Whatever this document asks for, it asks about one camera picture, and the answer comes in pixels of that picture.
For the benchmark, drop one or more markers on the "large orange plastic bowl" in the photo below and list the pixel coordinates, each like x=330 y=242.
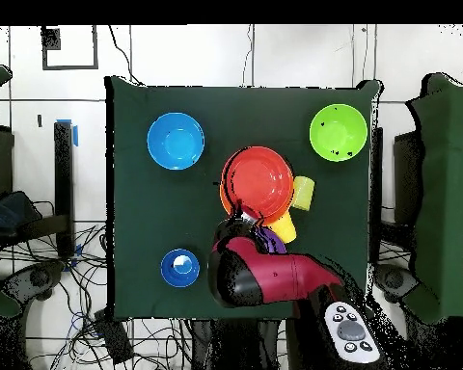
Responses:
x=224 y=202

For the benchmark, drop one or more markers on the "red plastic bowl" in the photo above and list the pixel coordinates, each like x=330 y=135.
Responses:
x=258 y=181

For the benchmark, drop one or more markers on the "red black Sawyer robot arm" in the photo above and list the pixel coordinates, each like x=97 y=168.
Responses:
x=277 y=277

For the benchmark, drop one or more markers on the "purple plastic bowl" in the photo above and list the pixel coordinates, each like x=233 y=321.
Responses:
x=276 y=243

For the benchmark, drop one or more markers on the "yellow plastic cup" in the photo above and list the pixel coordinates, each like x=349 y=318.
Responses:
x=284 y=229

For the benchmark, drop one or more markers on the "pale yellow ribbed cup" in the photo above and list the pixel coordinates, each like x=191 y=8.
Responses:
x=304 y=192

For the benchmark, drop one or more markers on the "dark green table cloth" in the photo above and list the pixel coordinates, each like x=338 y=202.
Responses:
x=158 y=212

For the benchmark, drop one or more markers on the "light blue plastic bowl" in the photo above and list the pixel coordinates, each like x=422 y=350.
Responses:
x=175 y=140

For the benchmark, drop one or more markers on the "small dark blue bowl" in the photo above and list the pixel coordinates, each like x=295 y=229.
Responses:
x=169 y=273

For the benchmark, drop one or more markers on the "green plastic bowl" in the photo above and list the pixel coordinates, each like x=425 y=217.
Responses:
x=338 y=133

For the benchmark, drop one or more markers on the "black metal stand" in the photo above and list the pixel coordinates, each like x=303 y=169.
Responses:
x=63 y=185

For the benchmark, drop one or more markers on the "black power box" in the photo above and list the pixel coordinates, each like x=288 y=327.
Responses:
x=114 y=339

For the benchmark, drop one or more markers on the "person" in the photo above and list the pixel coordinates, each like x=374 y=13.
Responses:
x=4 y=216

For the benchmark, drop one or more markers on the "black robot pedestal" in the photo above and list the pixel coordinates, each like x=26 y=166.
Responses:
x=231 y=347

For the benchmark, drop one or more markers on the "black square floor frame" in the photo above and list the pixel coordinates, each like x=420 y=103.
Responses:
x=44 y=58

